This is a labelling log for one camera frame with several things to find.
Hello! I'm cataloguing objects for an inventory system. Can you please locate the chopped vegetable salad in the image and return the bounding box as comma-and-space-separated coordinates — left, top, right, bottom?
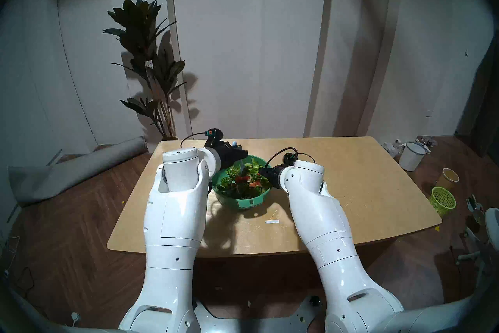
216, 159, 270, 199

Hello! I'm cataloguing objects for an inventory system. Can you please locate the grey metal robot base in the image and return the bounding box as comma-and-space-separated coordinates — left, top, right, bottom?
193, 295, 325, 333

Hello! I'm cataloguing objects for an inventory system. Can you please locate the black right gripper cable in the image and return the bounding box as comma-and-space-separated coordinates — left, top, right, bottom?
266, 147, 315, 170

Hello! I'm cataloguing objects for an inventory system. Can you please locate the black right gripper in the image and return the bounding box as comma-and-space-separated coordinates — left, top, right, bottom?
258, 164, 287, 190

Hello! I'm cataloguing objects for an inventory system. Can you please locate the white bucket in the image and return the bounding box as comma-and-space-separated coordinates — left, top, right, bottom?
398, 141, 428, 171

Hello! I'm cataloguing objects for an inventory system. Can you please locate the yellow paper cup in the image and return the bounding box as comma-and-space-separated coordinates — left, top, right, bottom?
439, 168, 460, 190

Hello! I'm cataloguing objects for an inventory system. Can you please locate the green and white floor clutter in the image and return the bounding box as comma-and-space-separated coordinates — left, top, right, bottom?
466, 194, 486, 225

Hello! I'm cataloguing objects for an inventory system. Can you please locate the tall potted plant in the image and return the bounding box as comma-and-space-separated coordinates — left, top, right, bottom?
102, 0, 187, 140

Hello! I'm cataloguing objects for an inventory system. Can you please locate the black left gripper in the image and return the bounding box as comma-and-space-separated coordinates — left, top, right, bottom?
214, 140, 249, 171

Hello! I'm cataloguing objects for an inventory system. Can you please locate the crumpled white trash pile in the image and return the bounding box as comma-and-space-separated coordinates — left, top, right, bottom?
381, 139, 406, 159

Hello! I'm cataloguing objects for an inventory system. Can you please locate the green mesh basket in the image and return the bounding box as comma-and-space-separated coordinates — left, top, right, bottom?
428, 187, 457, 217

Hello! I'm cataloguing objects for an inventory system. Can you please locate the rolled grey carpet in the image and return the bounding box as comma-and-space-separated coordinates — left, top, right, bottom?
8, 136, 148, 207

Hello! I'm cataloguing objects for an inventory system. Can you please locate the green salad bowl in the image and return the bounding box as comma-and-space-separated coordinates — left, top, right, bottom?
212, 155, 271, 210

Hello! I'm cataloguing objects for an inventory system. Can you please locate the white office chair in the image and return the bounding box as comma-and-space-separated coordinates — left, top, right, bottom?
456, 207, 499, 278

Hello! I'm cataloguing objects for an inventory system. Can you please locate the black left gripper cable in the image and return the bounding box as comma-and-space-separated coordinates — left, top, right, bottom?
180, 132, 209, 149

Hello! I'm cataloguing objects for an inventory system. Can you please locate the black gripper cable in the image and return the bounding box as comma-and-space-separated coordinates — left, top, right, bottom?
180, 132, 209, 149
266, 147, 315, 170

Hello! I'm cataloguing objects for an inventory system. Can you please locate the black floor cable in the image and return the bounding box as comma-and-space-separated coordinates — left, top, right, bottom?
7, 266, 36, 294

